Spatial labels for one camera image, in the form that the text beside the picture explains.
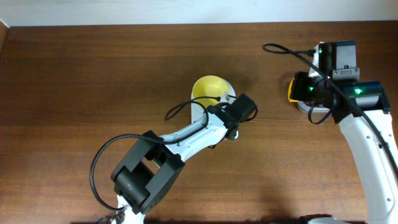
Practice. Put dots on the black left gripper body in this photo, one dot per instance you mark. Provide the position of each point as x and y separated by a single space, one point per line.
234 135

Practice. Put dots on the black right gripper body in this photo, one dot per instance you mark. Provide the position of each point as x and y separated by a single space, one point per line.
306 89

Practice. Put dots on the yellow plastic measuring scoop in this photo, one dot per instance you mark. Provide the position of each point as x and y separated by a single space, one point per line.
290 91

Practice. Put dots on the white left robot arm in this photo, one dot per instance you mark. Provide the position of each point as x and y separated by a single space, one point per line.
152 165

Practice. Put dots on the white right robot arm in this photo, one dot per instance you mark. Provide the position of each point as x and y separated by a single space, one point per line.
362 111

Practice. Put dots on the yellow plastic bowl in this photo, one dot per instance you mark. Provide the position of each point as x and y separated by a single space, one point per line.
209 86

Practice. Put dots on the white digital kitchen scale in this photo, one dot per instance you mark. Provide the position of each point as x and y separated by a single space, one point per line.
216 109

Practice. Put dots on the red adzuki beans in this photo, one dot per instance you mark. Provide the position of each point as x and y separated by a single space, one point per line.
313 104

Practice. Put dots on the clear plastic food container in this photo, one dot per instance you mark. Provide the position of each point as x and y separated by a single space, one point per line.
305 109

